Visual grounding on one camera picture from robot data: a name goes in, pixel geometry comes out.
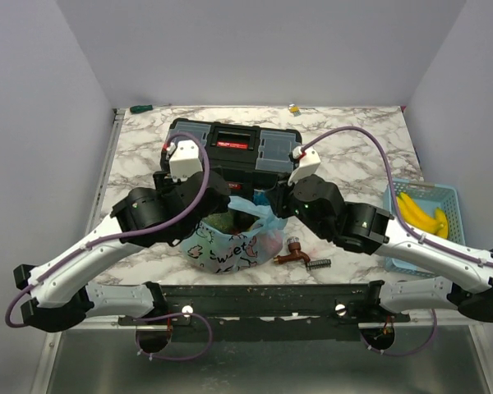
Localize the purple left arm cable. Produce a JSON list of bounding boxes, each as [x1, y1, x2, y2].
[[4, 131, 214, 362]]

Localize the black metal base rail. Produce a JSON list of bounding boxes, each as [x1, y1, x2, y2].
[[118, 282, 412, 341]]

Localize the black plastic toolbox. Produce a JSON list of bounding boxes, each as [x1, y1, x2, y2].
[[167, 118, 302, 200]]

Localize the yellow fake banana bunch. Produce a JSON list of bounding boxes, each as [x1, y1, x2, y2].
[[396, 192, 449, 239]]

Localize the red fake fruit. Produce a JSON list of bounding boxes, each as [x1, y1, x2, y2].
[[259, 234, 283, 259]]

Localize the light blue plastic bag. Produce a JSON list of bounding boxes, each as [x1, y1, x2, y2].
[[180, 196, 287, 274]]

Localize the green handled screwdriver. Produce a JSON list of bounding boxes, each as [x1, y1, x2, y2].
[[129, 103, 172, 114]]

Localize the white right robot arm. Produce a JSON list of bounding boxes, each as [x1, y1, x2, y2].
[[265, 175, 493, 323]]

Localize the small yellow blue object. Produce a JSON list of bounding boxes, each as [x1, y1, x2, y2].
[[288, 104, 301, 117]]

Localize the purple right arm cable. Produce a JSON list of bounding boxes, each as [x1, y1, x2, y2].
[[302, 126, 493, 356]]

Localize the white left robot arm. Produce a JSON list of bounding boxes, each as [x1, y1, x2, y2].
[[13, 172, 230, 332]]

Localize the light blue plastic basket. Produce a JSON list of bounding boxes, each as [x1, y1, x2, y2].
[[382, 179, 468, 274]]

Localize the small metal spring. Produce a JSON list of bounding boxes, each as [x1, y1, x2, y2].
[[306, 259, 332, 271]]

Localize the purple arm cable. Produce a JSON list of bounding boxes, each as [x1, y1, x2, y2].
[[4, 131, 214, 362], [302, 126, 493, 356]]

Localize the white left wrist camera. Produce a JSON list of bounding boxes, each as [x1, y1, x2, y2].
[[166, 140, 202, 181]]

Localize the brown faucet tap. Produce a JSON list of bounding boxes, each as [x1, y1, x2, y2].
[[273, 236, 311, 265]]

